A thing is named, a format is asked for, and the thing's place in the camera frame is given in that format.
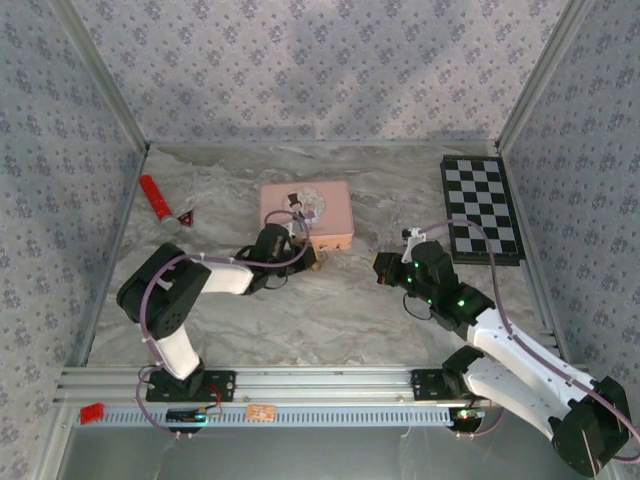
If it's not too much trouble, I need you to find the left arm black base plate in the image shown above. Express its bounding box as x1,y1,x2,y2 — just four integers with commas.
145,369,238,404

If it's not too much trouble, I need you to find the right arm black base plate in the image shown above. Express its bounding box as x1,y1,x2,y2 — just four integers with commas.
410,368,481,402

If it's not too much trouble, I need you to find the aluminium mounting rail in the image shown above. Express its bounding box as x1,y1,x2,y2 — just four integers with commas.
51,364,599,406

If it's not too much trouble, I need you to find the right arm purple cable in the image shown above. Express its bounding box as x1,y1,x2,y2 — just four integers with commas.
418,219,640,466

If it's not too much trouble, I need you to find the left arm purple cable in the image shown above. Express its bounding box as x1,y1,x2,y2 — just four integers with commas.
134,209,314,442

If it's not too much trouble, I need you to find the black white chessboard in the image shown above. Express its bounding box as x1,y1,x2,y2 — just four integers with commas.
439,155,527,267

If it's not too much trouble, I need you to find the red plastic block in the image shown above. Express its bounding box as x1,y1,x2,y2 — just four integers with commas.
79,401,107,426

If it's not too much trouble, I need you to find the aluminium frame post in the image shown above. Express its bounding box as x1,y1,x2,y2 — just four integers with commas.
495,0,597,152
48,0,152,151

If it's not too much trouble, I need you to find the grey slotted cable duct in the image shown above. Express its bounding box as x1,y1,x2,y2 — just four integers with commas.
73,403,502,429

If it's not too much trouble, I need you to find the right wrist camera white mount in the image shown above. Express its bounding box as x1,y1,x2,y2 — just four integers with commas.
401,226,427,264

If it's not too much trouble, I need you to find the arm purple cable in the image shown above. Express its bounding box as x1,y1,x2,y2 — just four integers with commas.
418,219,640,466
134,209,314,442

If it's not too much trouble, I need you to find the pink tin box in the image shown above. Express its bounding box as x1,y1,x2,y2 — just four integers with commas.
258,180,356,253

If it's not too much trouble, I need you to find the red cylinder silver cap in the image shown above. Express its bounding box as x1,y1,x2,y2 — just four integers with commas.
138,174,183,233

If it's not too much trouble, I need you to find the orange label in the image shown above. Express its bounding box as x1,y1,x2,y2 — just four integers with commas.
245,403,277,423

